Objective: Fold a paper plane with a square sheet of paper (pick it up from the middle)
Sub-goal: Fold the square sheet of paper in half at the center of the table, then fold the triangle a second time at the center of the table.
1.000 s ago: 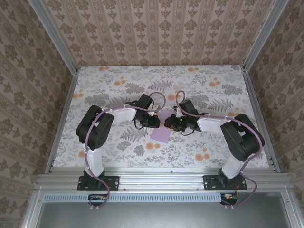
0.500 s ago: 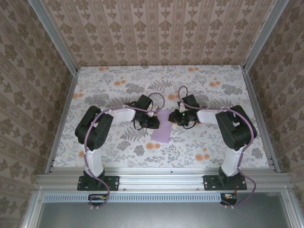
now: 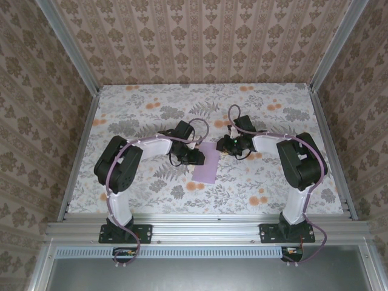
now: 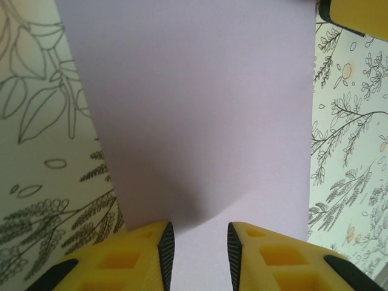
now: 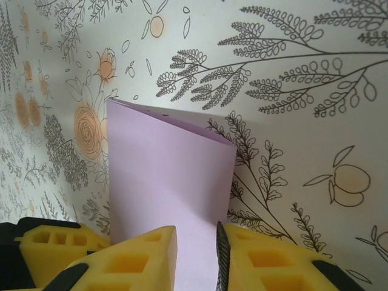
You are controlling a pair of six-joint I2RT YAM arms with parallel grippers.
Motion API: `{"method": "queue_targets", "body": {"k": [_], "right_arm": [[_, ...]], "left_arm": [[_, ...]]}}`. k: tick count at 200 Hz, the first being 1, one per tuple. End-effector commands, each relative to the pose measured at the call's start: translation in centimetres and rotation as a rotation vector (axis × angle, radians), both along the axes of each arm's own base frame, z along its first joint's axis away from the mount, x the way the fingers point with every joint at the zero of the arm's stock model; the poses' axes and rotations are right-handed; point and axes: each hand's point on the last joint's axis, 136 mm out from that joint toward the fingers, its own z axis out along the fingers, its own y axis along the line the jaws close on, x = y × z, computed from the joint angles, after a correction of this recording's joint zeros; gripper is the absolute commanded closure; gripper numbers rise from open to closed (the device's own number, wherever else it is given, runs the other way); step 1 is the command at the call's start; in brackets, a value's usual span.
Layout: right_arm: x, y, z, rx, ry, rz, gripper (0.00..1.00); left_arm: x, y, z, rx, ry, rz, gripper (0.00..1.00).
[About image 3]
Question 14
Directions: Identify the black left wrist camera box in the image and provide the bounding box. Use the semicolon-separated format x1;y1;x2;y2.
174;120;195;141

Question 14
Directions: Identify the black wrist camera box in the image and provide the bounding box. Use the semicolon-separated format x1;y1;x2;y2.
234;115;254;135
174;120;195;141

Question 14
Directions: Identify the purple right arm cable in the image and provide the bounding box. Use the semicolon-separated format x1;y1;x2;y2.
227;104;329;268

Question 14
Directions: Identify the small black circuit board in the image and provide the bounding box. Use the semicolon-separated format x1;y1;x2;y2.
281;247;304;264
112;247;138;264

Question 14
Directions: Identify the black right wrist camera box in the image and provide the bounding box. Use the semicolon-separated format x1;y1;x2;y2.
234;115;254;135

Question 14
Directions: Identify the lilac paper sheet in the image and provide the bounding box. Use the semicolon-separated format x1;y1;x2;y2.
191;142;221;185

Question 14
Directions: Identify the aluminium side rail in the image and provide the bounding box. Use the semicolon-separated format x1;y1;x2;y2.
57;90;102;222
307;86;358;221

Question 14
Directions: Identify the aluminium cross rail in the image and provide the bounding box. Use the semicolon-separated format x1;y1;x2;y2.
44;213;372;244

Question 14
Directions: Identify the grey slotted cable duct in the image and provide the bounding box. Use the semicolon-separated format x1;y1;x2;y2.
56;246;304;259

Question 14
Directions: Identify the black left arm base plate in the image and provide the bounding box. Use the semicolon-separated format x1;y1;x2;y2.
99;223;153;244

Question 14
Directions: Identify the floral patterned table cover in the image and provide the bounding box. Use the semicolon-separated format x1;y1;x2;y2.
65;84;346;216

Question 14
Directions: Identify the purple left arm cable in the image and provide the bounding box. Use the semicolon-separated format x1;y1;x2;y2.
104;118;210;269

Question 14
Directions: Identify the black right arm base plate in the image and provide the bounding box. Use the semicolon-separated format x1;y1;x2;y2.
259;223;316;244

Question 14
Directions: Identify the grey metal panel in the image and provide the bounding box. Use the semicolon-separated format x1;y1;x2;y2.
28;244;380;291

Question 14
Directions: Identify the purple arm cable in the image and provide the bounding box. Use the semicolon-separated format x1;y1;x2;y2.
104;118;210;269
227;104;329;268

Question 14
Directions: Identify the aluminium corner post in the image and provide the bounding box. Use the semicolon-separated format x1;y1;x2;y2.
36;0;101;96
309;0;369;92

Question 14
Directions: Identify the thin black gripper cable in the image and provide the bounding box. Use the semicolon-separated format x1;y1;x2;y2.
232;149;253;161
168;151;190;167

